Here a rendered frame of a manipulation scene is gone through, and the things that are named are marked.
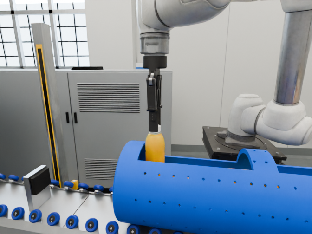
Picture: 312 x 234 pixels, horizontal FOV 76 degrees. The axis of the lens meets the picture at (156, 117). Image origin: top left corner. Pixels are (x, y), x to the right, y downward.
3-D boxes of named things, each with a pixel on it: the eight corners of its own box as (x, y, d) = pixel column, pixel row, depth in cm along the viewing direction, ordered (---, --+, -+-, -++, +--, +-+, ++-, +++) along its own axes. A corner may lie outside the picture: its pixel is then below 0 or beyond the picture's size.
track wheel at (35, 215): (34, 208, 75) (29, 208, 74) (44, 210, 75) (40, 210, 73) (29, 221, 74) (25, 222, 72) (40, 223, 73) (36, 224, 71)
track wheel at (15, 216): (16, 205, 77) (12, 205, 75) (27, 207, 76) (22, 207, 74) (12, 218, 75) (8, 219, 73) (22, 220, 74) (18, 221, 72)
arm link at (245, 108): (237, 124, 126) (243, 90, 119) (265, 134, 112) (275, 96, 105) (221, 129, 117) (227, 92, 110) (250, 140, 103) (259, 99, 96)
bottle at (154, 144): (165, 179, 68) (165, 133, 64) (145, 179, 68) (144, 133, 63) (163, 169, 74) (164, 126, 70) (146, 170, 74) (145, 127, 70)
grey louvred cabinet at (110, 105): (25, 168, 298) (7, 69, 261) (170, 174, 282) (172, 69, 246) (-6, 191, 245) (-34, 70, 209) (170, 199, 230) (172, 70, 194)
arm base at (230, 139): (215, 131, 128) (217, 123, 127) (252, 136, 124) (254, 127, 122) (217, 143, 111) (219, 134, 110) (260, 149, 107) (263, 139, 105)
